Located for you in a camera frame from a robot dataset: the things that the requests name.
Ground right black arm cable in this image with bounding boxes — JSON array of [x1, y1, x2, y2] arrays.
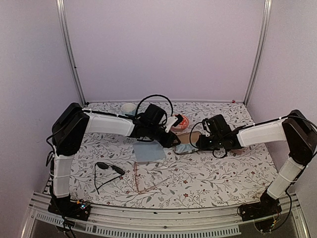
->
[[189, 121, 317, 159]]

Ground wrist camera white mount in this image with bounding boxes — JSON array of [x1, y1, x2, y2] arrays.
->
[[165, 114, 183, 132], [201, 118, 211, 137]]

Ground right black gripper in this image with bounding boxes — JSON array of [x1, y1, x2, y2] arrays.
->
[[197, 134, 223, 151]]

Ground brown striped glasses case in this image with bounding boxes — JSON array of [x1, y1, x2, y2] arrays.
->
[[173, 131, 201, 155]]

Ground floral patterned table mat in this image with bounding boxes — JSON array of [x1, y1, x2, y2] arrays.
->
[[48, 101, 283, 209]]

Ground blue cleaning cloth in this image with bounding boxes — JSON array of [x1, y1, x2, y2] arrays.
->
[[133, 141, 166, 162], [174, 144, 198, 155]]

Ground aluminium frame post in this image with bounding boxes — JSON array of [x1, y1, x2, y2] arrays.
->
[[55, 0, 87, 105], [243, 0, 272, 107]]

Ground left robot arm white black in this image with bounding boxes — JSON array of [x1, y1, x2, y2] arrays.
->
[[46, 103, 183, 215]]

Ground pink translucent plastic cup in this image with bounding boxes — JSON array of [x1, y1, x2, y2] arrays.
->
[[231, 148, 245, 155]]

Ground right aluminium frame post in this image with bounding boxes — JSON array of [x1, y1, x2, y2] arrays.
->
[[243, 0, 272, 107]]

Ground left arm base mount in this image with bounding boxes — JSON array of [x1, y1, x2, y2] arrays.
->
[[48, 196, 91, 221]]

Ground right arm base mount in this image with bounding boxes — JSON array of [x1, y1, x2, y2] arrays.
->
[[237, 190, 282, 233]]

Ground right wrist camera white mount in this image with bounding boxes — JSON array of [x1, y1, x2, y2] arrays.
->
[[201, 118, 211, 137]]

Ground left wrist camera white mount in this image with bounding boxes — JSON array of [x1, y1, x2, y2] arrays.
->
[[165, 114, 183, 132]]

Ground left aluminium frame post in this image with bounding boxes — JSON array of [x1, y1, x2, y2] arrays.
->
[[55, 0, 87, 105]]

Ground clear pink frame glasses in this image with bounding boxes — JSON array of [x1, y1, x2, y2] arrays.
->
[[133, 161, 168, 194]]

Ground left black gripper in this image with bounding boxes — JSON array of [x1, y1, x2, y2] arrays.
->
[[148, 123, 182, 149]]

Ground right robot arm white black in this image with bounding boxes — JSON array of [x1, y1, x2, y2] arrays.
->
[[194, 110, 317, 216]]

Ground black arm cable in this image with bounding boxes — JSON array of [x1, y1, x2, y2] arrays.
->
[[189, 121, 317, 159], [136, 93, 174, 117]]

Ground red patterned small bowl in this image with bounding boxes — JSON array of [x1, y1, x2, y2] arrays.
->
[[171, 115, 189, 131]]

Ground light blue paper cup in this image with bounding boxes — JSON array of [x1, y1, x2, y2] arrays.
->
[[120, 103, 137, 116]]

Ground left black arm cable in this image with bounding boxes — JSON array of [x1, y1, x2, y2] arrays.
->
[[136, 93, 174, 117]]

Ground black sunglasses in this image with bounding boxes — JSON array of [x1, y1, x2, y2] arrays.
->
[[94, 162, 126, 195]]

